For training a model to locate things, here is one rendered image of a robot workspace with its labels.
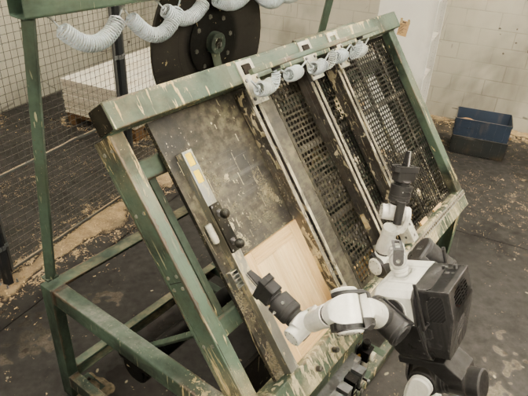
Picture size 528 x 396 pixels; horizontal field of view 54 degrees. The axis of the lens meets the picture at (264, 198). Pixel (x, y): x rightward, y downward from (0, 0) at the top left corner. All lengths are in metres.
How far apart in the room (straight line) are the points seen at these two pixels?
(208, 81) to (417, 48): 3.95
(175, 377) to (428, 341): 1.01
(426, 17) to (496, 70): 1.75
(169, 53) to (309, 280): 1.21
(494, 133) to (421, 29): 1.47
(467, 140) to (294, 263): 4.37
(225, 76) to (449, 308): 1.19
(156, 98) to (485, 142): 4.92
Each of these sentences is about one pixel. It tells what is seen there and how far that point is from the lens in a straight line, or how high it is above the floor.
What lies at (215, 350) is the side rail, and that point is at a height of 1.12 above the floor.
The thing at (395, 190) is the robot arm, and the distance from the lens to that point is 2.15.
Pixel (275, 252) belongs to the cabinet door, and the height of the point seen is 1.23.
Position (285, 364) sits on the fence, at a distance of 2.11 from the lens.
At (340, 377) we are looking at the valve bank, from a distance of 2.37.
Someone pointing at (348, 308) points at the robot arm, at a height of 1.51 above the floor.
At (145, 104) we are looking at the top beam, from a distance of 1.84.
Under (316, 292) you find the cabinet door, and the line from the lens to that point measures 2.30.
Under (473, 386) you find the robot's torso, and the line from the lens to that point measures 2.07.
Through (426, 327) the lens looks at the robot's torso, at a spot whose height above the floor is 1.27.
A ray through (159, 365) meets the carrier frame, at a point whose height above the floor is 0.79.
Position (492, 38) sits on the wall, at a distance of 7.09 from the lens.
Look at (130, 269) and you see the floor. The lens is 4.08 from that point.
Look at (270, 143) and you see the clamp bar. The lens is 2.20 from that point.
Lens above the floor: 2.51
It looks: 31 degrees down
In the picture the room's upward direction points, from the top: 3 degrees clockwise
